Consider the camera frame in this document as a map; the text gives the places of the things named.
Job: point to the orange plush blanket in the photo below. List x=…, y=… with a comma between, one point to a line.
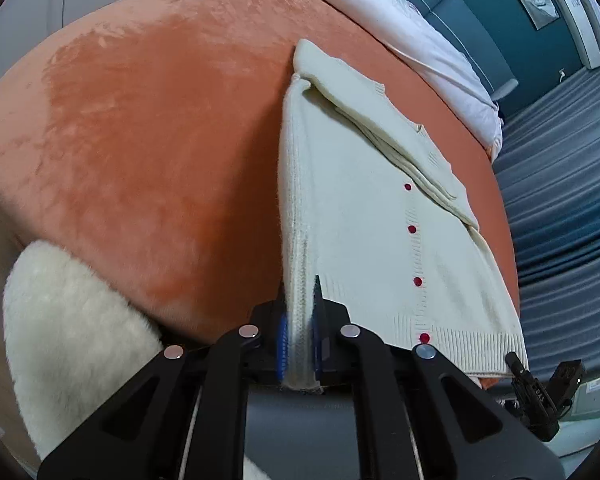
x=155, y=160

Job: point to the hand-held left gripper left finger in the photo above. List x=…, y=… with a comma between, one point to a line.
x=281, y=345

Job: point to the white fluffy cushion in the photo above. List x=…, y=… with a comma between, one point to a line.
x=70, y=335

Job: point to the cream knit cardigan red buttons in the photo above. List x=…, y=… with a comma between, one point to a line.
x=360, y=240

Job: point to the white wall appliance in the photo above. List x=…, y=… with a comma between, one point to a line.
x=577, y=25

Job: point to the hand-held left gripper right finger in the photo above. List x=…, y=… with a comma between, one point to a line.
x=316, y=345

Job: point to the blue striped rug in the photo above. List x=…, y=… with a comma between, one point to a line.
x=565, y=200

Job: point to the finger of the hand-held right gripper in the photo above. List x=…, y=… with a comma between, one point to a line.
x=567, y=382
x=532, y=400

